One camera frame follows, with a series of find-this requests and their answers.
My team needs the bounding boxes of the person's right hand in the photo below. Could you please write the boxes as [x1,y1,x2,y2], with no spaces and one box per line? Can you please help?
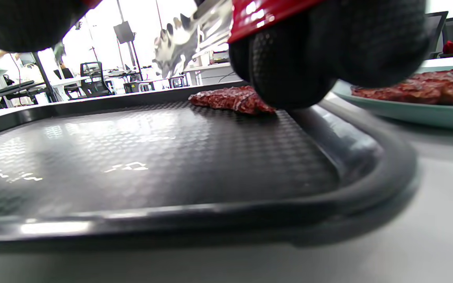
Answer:
[0,0,431,110]

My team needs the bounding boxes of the red raw steak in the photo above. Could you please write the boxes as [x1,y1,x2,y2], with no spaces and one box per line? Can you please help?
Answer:
[188,86,277,115]
[350,68,453,105]

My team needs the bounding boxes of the red-handled steel kitchen tongs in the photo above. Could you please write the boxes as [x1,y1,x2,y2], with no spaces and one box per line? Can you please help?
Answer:
[81,0,325,79]

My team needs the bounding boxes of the blue plate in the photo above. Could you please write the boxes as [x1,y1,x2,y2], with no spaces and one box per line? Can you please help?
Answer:
[331,65,453,132]

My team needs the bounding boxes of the black plastic tray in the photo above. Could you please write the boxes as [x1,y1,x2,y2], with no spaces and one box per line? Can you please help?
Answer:
[0,81,418,248]

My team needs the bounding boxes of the black office chair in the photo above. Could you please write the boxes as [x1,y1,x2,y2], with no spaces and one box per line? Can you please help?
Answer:
[80,62,113,97]

